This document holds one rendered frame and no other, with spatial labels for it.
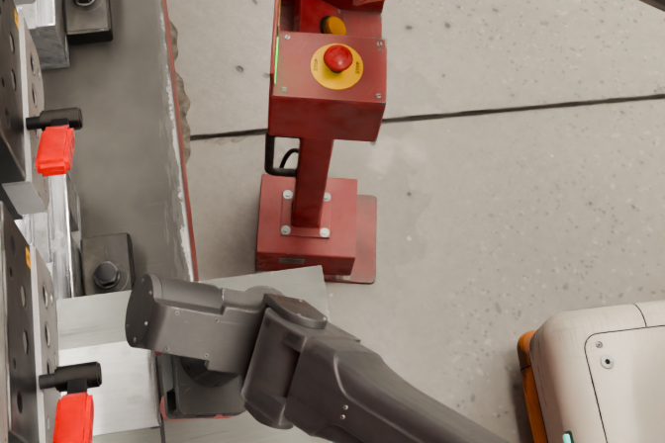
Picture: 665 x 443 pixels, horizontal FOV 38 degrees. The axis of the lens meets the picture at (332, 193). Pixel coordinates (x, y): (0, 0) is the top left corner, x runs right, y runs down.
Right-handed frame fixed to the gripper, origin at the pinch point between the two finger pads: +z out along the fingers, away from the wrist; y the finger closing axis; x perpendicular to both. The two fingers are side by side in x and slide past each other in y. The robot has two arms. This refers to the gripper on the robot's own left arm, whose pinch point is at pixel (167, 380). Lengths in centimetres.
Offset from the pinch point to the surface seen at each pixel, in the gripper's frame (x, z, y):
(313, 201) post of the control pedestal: 57, 56, -47
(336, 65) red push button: 31, 7, -44
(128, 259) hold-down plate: 1.6, 11.4, -16.3
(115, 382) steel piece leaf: -3.9, 3.3, -0.6
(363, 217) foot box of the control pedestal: 80, 71, -53
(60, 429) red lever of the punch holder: -18.0, -23.4, 8.8
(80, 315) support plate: -6.4, 4.9, -7.6
